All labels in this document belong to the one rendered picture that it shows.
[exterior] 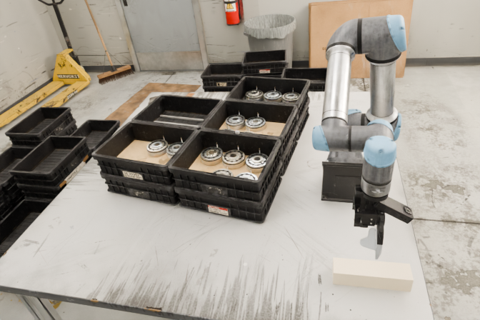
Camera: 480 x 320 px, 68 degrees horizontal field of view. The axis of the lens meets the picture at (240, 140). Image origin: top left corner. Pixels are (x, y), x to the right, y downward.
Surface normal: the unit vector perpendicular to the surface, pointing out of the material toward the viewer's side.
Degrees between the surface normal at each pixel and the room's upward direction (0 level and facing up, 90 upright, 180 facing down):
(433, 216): 0
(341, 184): 90
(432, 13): 90
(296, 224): 0
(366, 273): 0
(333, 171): 90
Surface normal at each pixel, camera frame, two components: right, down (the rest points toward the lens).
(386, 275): -0.11, -0.83
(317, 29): -0.23, 0.40
